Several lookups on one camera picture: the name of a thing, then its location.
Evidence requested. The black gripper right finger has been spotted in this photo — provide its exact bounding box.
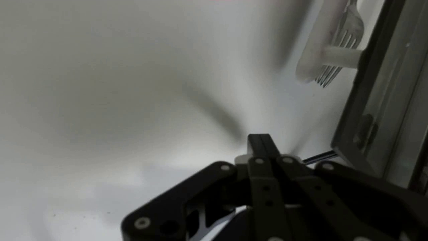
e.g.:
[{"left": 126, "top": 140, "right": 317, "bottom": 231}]
[{"left": 266, "top": 132, "right": 428, "bottom": 241}]

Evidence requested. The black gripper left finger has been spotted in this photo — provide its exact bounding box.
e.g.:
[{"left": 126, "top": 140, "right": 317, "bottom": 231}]
[{"left": 120, "top": 132, "right": 292, "bottom": 241}]

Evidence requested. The black toaster oven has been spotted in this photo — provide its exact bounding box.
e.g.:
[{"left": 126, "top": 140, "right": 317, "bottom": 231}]
[{"left": 296, "top": 0, "right": 428, "bottom": 195}]

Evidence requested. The silver metal fork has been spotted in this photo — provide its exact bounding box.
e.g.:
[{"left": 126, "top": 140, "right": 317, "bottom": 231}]
[{"left": 313, "top": 0, "right": 367, "bottom": 88}]

